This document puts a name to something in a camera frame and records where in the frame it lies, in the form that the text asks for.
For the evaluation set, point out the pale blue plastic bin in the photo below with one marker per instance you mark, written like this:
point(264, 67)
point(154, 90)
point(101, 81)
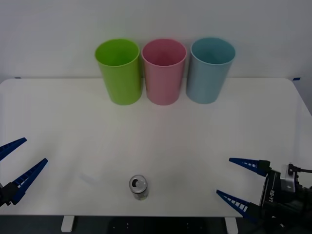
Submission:
point(207, 80)

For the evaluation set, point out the green plastic bin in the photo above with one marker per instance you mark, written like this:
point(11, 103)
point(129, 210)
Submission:
point(122, 80)

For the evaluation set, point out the pink plastic bin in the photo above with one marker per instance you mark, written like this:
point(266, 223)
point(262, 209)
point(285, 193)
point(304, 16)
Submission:
point(163, 83)

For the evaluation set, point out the white table leg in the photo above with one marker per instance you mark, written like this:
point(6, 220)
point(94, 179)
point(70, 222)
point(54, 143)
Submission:
point(66, 223)
point(231, 225)

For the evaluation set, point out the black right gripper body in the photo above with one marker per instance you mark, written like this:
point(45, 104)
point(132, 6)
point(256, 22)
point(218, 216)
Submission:
point(274, 195)

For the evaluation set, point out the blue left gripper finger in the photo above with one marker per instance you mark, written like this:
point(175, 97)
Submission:
point(11, 147)
point(24, 181)

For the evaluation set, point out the silver drink can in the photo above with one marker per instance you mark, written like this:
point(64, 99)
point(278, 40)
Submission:
point(139, 191)

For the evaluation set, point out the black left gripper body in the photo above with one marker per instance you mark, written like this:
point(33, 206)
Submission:
point(3, 196)

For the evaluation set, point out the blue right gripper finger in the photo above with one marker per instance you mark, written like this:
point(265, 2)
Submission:
point(240, 203)
point(262, 168)

